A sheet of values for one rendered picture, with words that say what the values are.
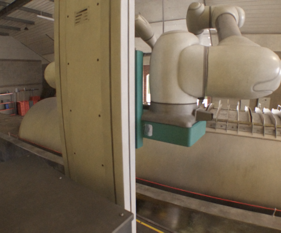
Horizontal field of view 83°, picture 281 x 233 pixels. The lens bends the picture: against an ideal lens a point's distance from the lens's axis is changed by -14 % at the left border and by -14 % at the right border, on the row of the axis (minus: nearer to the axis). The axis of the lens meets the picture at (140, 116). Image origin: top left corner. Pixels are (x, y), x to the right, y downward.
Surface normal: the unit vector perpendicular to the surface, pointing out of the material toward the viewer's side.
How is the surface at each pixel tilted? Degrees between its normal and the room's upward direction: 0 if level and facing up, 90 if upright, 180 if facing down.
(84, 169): 90
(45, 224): 0
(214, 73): 95
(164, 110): 84
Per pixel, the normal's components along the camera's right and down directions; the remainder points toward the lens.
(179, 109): 0.10, 0.13
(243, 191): -0.45, -0.16
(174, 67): -0.16, 0.18
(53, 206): 0.00, -0.98
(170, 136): -0.58, 0.17
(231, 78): -0.34, 0.40
